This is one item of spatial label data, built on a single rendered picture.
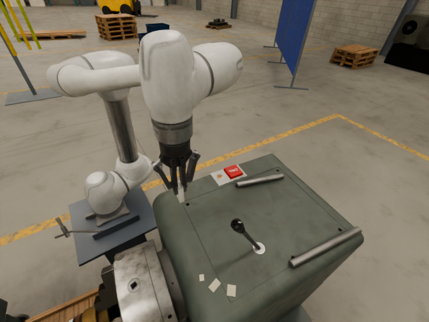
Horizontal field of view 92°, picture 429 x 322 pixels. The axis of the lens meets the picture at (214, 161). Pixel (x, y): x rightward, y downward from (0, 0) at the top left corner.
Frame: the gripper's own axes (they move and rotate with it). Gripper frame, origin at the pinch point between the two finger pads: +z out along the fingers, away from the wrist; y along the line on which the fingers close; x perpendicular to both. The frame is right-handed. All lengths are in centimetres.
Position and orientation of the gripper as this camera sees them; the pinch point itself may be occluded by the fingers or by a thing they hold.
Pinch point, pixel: (179, 191)
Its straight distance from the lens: 64.1
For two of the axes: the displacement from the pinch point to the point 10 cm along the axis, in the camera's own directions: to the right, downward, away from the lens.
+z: -0.4, 7.5, 6.6
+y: -8.9, 2.7, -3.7
